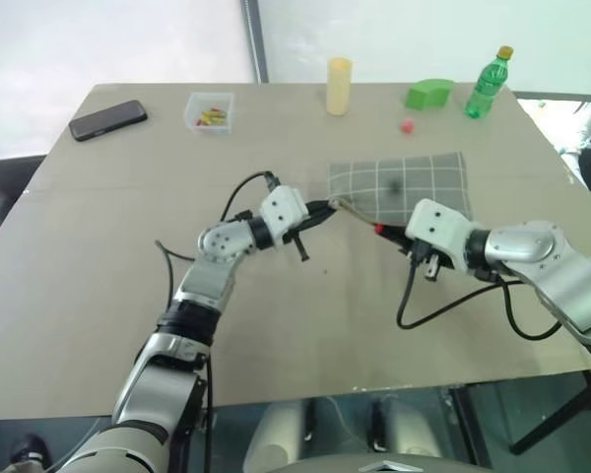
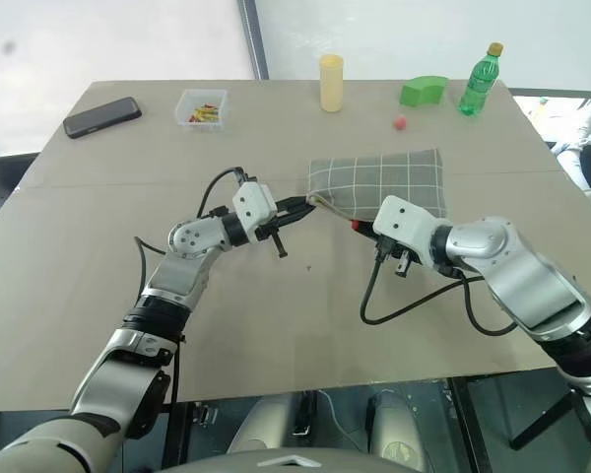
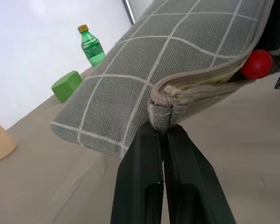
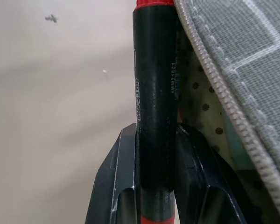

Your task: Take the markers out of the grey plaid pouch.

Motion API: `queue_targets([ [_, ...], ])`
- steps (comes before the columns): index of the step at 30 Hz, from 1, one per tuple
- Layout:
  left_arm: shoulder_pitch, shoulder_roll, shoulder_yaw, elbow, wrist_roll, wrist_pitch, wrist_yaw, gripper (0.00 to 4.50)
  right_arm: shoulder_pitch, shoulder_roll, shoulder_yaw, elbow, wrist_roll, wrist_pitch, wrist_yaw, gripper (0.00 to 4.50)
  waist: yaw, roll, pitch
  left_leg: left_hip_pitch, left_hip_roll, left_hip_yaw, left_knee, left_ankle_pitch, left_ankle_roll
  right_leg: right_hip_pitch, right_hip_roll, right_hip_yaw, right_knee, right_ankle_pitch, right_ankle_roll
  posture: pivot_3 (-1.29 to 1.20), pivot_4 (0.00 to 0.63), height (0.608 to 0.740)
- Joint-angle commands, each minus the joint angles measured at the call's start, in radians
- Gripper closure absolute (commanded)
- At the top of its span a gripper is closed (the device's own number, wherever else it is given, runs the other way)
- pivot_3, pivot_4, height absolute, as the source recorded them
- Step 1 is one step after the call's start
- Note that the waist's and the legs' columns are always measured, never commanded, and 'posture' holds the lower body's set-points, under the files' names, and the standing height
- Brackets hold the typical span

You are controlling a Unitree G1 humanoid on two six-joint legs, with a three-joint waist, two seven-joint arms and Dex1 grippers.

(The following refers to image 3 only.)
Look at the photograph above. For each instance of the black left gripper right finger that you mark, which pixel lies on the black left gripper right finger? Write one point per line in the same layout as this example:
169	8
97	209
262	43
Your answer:
191	182

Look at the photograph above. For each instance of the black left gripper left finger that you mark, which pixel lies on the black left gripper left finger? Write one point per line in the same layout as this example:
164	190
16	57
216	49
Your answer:
137	177

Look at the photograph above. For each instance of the grey plaid zip pouch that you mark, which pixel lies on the grey plaid zip pouch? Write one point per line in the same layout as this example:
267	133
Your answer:
154	46

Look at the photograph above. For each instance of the small red ball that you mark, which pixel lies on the small red ball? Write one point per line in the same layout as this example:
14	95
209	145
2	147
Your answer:
256	64

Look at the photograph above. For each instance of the green curved foam block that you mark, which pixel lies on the green curved foam block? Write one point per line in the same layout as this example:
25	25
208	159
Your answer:
65	87

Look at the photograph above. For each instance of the green plastic bottle yellow cap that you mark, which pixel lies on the green plastic bottle yellow cap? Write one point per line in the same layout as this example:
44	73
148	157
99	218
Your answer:
91	47

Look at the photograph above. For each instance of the cream cylindrical container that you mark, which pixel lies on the cream cylindrical container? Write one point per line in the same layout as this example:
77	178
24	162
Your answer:
0	142

